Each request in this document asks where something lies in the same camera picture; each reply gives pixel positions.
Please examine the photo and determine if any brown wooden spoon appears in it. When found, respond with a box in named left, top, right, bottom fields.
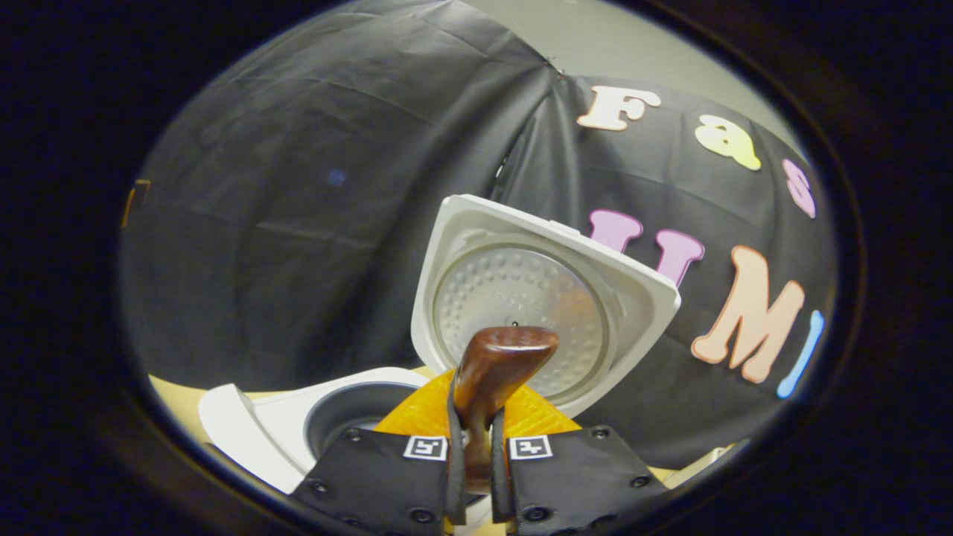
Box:
left=453, top=326, right=561, bottom=496

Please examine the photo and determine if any black backdrop cloth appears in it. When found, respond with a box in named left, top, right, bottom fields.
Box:
left=119, top=0, right=838, bottom=470

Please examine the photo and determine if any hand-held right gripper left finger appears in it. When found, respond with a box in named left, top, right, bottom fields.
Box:
left=290, top=370, right=468, bottom=536

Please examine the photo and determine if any white rice cooker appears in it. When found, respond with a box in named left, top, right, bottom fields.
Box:
left=198, top=194, right=682, bottom=496

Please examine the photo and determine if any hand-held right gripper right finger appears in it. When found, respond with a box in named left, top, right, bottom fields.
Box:
left=488, top=383, right=671, bottom=536

